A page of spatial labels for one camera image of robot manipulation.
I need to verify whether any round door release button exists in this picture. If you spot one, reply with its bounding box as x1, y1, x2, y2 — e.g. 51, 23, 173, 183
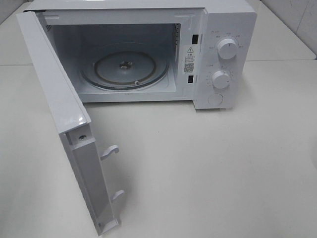
208, 93, 223, 106

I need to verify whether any white control knob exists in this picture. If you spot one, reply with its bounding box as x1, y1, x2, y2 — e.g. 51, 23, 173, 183
216, 37, 238, 60
211, 70, 230, 89

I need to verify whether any white microwave door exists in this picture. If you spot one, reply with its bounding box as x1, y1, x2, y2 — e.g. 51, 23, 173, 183
17, 11, 124, 235

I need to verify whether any glass microwave turntable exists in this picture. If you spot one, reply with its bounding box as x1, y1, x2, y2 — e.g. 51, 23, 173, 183
81, 42, 169, 91

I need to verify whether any white microwave oven body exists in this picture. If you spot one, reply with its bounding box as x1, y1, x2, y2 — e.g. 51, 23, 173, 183
23, 0, 257, 109

